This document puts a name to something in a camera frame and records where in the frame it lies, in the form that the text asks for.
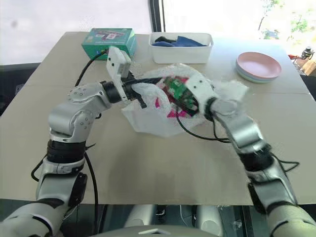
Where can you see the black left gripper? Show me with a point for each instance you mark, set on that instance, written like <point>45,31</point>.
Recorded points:
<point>129,90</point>

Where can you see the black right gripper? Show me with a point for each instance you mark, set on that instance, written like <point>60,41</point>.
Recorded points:
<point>183,94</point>

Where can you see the white plastic bag pink print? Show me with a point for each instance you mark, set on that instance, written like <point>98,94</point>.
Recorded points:
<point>150,118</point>

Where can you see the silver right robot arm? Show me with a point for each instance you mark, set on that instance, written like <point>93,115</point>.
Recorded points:
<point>244,130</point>

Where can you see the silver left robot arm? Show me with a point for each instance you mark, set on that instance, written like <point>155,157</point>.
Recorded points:
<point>61,116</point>

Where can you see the white plastic storage bin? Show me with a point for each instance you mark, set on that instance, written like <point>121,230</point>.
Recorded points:
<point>180,53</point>

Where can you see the blue cloth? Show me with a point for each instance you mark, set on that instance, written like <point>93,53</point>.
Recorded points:
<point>185,41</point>

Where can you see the black item in bin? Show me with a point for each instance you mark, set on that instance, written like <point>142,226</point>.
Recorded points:
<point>164,39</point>

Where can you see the green cardboard box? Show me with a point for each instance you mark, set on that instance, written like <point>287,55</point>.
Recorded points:
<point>108,40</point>

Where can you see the light blue plate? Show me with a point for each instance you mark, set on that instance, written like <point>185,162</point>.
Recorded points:
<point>249,79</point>

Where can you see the black window pillar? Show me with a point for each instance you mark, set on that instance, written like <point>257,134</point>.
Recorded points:
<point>158,15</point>

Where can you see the stack of pastel plates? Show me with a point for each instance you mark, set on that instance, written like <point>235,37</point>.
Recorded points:
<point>258,65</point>

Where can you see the grey rounded shape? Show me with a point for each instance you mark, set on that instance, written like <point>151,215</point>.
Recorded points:
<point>209,218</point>
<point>140,217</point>

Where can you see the brown cardboard box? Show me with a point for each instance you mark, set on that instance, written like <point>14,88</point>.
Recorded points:
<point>310,67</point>

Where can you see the grey robot torso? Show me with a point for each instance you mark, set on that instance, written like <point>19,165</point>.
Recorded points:
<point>158,231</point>

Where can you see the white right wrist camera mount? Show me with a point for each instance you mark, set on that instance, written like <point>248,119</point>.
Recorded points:
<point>200,89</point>

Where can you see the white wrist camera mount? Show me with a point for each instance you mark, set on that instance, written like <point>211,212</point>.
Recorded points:
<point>200,89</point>
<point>114,64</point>

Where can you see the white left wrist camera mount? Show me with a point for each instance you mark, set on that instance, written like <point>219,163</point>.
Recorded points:
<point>114,64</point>

